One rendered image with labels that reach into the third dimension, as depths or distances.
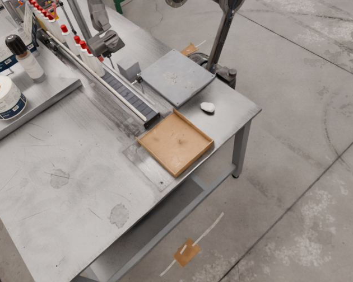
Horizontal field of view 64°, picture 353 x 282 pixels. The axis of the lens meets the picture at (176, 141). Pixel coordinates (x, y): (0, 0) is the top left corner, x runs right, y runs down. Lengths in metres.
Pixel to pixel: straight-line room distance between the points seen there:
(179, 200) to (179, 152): 0.62
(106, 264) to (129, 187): 0.71
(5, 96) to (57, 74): 0.35
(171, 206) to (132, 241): 0.33
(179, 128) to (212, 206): 0.86
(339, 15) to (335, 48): 0.52
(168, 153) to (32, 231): 0.71
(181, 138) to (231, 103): 0.35
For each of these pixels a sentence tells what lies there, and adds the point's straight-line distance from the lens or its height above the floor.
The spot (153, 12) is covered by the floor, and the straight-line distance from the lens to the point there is 3.78.
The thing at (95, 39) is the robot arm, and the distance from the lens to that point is 1.26.
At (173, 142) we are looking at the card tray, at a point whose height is 0.83.
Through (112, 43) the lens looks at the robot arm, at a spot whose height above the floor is 1.31.
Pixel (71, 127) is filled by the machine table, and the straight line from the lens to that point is 1.67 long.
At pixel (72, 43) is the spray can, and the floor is 0.98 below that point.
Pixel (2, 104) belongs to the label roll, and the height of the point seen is 0.99.
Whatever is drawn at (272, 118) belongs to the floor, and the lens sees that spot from 2.59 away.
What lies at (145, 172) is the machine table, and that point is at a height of 0.83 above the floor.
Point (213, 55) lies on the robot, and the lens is 2.31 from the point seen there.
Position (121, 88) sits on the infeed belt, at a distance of 1.67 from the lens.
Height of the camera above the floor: 2.05
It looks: 58 degrees down
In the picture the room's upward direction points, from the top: 12 degrees counter-clockwise
